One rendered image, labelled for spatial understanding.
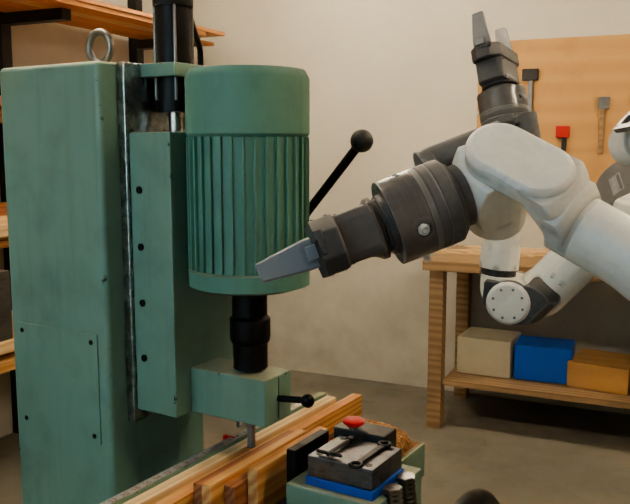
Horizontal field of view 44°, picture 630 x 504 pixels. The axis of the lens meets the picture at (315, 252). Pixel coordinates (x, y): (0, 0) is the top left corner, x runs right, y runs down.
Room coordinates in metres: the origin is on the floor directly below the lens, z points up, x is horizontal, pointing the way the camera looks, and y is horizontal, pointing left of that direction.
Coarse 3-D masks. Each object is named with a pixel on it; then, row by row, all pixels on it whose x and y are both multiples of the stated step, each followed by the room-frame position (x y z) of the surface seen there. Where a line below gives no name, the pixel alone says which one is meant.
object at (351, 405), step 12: (348, 396) 1.40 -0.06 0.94; (360, 396) 1.40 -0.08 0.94; (336, 408) 1.33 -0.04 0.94; (348, 408) 1.36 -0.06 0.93; (360, 408) 1.40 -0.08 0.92; (312, 420) 1.27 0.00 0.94; (324, 420) 1.29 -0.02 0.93; (336, 420) 1.33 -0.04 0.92; (240, 456) 1.12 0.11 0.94; (180, 492) 1.00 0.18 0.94; (192, 492) 1.00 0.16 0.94
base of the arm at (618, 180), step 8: (608, 168) 1.37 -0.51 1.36; (616, 168) 1.35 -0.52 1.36; (624, 168) 1.33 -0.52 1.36; (600, 176) 1.37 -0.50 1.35; (608, 176) 1.36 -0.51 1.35; (616, 176) 1.34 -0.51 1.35; (624, 176) 1.32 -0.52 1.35; (600, 184) 1.36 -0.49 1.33; (608, 184) 1.34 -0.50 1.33; (616, 184) 1.32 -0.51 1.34; (624, 184) 1.31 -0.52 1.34; (600, 192) 1.35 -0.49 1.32; (608, 192) 1.33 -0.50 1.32; (616, 192) 1.31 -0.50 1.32; (624, 192) 1.30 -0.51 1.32; (608, 200) 1.32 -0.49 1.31
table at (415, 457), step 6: (420, 444) 1.27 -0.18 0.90; (414, 450) 1.24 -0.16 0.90; (420, 450) 1.26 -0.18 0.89; (402, 456) 1.21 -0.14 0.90; (408, 456) 1.22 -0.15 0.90; (414, 456) 1.24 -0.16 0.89; (420, 456) 1.26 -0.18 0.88; (402, 462) 1.20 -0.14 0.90; (408, 462) 1.22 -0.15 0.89; (414, 462) 1.24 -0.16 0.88; (420, 462) 1.26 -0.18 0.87
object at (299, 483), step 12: (408, 468) 1.03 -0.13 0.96; (420, 468) 1.03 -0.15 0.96; (300, 480) 0.99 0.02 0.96; (420, 480) 1.02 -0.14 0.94; (288, 492) 0.98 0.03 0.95; (300, 492) 0.97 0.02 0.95; (312, 492) 0.96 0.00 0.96; (324, 492) 0.95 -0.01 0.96; (336, 492) 0.95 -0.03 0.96; (420, 492) 1.02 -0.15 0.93
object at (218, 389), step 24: (216, 360) 1.18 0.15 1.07; (192, 384) 1.14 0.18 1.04; (216, 384) 1.12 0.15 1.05; (240, 384) 1.10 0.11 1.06; (264, 384) 1.07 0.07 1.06; (288, 384) 1.13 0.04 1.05; (192, 408) 1.14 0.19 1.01; (216, 408) 1.12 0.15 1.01; (240, 408) 1.10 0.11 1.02; (264, 408) 1.07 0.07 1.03; (288, 408) 1.12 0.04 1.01
